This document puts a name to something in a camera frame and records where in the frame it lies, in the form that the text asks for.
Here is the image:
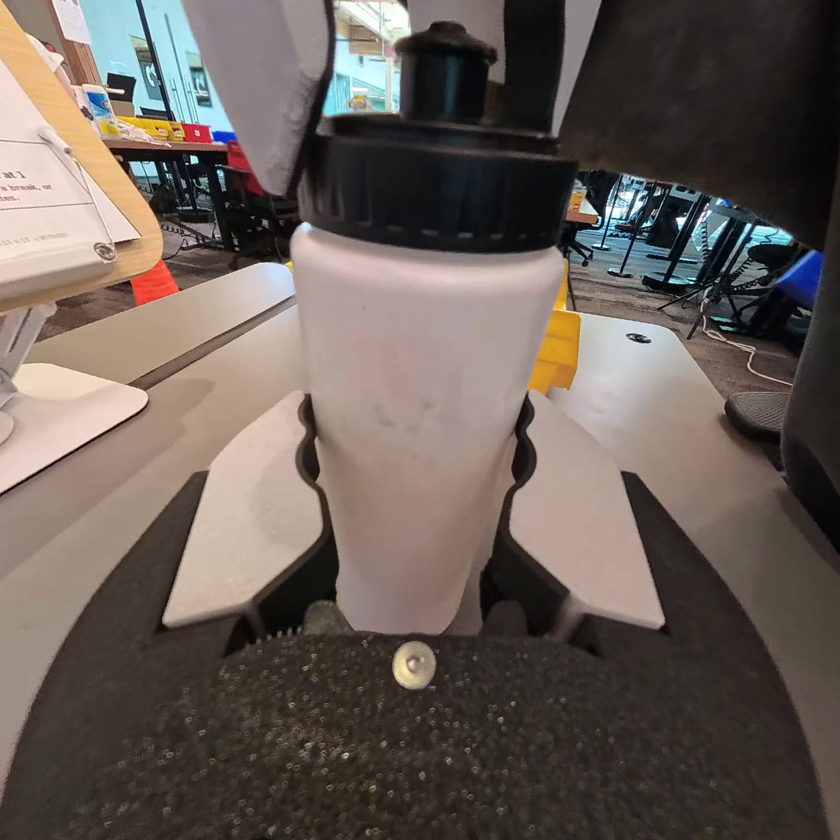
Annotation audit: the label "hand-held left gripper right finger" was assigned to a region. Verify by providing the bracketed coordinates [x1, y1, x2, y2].
[481, 390, 666, 642]

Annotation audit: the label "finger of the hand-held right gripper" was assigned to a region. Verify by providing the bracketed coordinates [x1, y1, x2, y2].
[180, 0, 337, 198]
[408, 0, 603, 139]

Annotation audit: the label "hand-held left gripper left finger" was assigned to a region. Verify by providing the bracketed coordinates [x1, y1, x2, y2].
[162, 392, 340, 641]

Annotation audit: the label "yellow plastic bin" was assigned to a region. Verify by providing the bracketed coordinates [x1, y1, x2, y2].
[530, 259, 582, 395]

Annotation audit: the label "black bottle lid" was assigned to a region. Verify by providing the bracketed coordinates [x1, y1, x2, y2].
[298, 21, 580, 252]

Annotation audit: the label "white plastic bottle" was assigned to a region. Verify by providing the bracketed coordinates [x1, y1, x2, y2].
[290, 223, 567, 636]

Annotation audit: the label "person's right forearm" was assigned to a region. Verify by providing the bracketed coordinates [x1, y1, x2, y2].
[561, 0, 840, 253]

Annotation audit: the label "red office chair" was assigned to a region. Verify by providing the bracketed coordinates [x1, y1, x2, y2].
[226, 141, 277, 198]

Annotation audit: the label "row of coloured storage bins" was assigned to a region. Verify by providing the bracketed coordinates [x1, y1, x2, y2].
[118, 117, 231, 144]

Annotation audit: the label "white wipes canister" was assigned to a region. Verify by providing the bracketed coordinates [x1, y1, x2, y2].
[85, 85, 120, 135]

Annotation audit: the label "instruction sheet on stand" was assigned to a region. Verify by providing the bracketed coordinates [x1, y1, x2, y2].
[0, 0, 164, 493]

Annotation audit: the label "orange traffic cone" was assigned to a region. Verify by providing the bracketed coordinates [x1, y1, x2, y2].
[130, 259, 179, 306]

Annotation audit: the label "person's dark clothed torso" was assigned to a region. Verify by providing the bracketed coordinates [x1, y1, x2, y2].
[781, 249, 840, 552]

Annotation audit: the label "printed instruction sheet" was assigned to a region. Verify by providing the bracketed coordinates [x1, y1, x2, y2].
[0, 59, 142, 283]

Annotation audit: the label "black tripod stand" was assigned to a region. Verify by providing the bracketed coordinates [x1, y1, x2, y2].
[659, 217, 808, 339]

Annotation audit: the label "white floor cable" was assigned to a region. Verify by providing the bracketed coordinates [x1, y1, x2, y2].
[705, 325, 795, 387]

